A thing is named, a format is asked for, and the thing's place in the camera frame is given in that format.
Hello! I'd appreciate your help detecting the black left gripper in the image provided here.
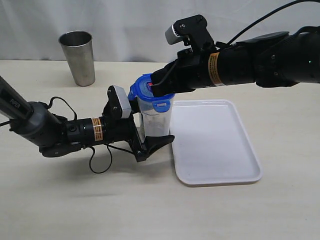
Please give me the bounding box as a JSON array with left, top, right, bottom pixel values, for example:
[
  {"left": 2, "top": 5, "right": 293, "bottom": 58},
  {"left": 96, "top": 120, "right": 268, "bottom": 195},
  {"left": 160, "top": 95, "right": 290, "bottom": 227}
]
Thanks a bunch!
[{"left": 102, "top": 86, "right": 175, "bottom": 162}]

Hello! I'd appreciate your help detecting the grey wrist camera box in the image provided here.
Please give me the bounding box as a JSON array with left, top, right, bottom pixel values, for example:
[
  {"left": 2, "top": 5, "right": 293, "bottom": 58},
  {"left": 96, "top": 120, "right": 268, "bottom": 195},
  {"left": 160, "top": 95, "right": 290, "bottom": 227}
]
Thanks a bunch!
[
  {"left": 113, "top": 85, "right": 132, "bottom": 119},
  {"left": 165, "top": 24, "right": 186, "bottom": 45}
]

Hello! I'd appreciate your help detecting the blue plastic lid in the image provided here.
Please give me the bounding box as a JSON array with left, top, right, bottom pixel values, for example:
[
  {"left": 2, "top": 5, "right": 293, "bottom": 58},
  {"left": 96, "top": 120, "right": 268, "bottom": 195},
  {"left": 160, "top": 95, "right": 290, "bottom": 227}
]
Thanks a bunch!
[{"left": 128, "top": 73, "right": 175, "bottom": 115}]

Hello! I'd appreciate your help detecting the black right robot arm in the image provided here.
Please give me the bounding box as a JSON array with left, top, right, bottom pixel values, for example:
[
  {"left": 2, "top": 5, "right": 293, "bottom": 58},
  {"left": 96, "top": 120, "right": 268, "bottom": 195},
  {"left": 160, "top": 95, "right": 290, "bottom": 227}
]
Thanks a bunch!
[{"left": 150, "top": 14, "right": 320, "bottom": 97}]

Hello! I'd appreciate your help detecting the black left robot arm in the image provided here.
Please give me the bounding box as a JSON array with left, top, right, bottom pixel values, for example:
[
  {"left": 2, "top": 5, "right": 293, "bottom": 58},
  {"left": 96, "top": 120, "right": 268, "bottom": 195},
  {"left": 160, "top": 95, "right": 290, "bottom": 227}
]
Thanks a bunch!
[{"left": 0, "top": 78, "right": 175, "bottom": 162}]

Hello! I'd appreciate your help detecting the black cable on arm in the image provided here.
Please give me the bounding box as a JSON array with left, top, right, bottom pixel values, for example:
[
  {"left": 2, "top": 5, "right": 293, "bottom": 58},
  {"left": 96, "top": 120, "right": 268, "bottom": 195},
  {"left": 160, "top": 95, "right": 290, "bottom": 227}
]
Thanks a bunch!
[
  {"left": 0, "top": 96, "right": 138, "bottom": 174},
  {"left": 214, "top": 0, "right": 320, "bottom": 50}
]

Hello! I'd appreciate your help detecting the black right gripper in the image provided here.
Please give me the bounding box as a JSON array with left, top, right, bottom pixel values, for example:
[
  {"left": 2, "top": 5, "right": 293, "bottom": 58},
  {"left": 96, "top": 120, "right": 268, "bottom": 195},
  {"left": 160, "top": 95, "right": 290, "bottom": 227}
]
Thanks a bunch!
[{"left": 151, "top": 14, "right": 217, "bottom": 97}]

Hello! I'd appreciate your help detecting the white rectangular plastic tray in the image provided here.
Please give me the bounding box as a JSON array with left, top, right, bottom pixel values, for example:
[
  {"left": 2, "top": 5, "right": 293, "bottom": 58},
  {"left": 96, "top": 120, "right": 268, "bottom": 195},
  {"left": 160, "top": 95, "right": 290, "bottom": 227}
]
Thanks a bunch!
[{"left": 170, "top": 99, "right": 263, "bottom": 187}]

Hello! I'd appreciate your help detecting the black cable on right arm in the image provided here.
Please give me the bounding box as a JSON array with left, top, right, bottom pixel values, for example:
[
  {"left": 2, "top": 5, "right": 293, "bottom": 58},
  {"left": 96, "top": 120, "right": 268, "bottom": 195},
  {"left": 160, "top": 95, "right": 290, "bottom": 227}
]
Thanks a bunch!
[{"left": 214, "top": 0, "right": 320, "bottom": 50}]

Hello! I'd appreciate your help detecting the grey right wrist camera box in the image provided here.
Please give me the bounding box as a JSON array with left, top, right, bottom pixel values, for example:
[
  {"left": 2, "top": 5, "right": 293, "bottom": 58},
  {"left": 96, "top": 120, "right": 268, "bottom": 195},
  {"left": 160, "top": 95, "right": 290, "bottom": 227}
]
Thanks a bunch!
[{"left": 165, "top": 24, "right": 186, "bottom": 45}]

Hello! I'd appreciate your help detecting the clear plastic tall container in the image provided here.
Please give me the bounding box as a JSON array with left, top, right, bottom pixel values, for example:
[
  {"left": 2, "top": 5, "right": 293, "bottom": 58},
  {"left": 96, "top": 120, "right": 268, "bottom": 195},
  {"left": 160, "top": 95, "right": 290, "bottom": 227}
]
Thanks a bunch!
[{"left": 137, "top": 94, "right": 175, "bottom": 138}]

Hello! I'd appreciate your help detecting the stainless steel tumbler cup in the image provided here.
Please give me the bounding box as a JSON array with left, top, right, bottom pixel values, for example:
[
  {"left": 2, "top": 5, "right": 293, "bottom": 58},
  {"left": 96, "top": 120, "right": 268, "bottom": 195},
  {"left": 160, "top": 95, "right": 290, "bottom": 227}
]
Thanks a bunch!
[{"left": 58, "top": 30, "right": 96, "bottom": 87}]

